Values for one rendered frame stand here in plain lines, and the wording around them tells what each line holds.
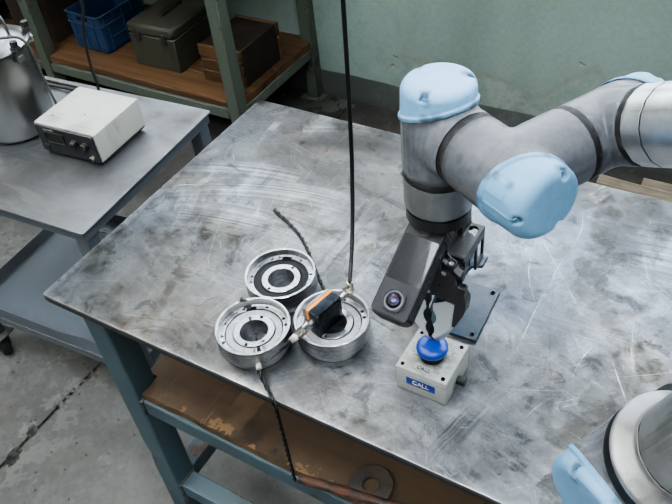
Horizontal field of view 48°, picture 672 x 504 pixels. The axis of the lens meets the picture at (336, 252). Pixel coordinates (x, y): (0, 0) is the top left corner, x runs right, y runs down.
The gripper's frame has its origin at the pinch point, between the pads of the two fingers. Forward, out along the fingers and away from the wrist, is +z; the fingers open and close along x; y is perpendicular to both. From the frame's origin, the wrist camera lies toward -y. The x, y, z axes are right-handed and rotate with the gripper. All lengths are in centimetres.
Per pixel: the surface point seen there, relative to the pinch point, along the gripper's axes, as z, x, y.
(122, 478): 88, 80, -7
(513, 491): 8.2, -15.3, -10.6
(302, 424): 33.2, 23.2, -1.6
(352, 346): 5.2, 10.6, -2.3
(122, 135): 17, 91, 35
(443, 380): 3.6, -3.0, -3.1
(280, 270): 5.7, 27.7, 5.9
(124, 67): 64, 183, 116
